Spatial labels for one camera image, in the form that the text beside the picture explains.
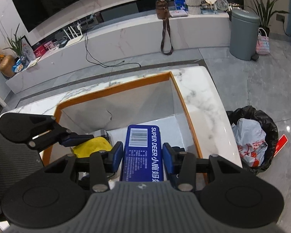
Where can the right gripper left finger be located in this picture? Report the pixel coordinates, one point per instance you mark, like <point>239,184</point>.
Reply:
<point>91,173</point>

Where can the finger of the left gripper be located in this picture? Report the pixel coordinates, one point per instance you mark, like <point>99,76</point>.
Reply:
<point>74,139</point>

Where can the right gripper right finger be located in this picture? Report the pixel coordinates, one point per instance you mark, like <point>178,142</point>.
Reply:
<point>181,167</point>

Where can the yellow tape measure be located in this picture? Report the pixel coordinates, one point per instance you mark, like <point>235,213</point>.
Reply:
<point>93,145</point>

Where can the blue Super Deer tin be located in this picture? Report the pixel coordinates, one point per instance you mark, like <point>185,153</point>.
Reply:
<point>142,159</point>

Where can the dark blue shampoo bottle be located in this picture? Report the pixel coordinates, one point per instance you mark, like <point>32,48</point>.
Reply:
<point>177,164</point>

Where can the orange storage box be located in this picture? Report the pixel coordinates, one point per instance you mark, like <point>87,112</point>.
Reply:
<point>155,100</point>

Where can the blue snack bag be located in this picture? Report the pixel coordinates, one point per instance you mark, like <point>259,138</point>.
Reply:
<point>19,66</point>

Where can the gold vase with dried flowers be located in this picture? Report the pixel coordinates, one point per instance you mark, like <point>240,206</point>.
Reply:
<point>6,64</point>

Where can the black trash bag bin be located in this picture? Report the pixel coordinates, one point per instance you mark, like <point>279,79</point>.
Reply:
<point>256,136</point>

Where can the red gift box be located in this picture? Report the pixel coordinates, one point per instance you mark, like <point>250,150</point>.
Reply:
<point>40,51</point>

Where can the potted green plant left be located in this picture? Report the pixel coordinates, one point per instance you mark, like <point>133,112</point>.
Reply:
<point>15,43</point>

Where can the potted green plant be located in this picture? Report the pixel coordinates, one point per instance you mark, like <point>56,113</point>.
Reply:
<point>15,43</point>
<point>271,13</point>

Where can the white wifi router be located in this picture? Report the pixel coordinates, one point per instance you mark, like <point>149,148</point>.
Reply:
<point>74,36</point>

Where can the marble TV console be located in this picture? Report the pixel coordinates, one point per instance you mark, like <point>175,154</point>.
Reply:
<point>133,37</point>

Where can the pastel woven bag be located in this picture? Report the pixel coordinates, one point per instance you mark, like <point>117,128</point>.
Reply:
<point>262,44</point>

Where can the grey trash can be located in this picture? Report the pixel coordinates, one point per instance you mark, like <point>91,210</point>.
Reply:
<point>244,34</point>

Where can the potted green plant right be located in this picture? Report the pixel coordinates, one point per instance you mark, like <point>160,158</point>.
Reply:
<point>271,13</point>

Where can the brown leather camera bag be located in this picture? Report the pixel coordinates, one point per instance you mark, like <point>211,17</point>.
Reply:
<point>163,13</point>

